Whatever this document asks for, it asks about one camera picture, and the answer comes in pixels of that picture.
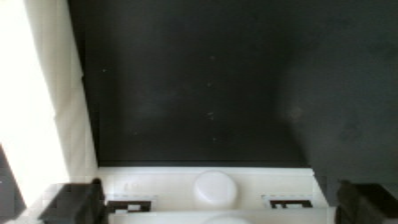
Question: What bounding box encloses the white front drawer box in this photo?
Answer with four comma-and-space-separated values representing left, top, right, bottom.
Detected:
109, 208, 336, 224

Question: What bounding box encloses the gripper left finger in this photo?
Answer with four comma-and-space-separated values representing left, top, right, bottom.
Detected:
39, 179, 107, 224

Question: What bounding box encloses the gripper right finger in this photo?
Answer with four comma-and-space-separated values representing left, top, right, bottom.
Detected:
334, 181, 398, 224

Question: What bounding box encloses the white front fence rail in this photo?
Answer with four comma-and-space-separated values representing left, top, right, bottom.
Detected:
0, 0, 101, 208

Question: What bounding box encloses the white drawer box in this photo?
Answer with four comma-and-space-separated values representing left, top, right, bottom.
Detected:
98, 167, 329, 211
109, 208, 336, 224

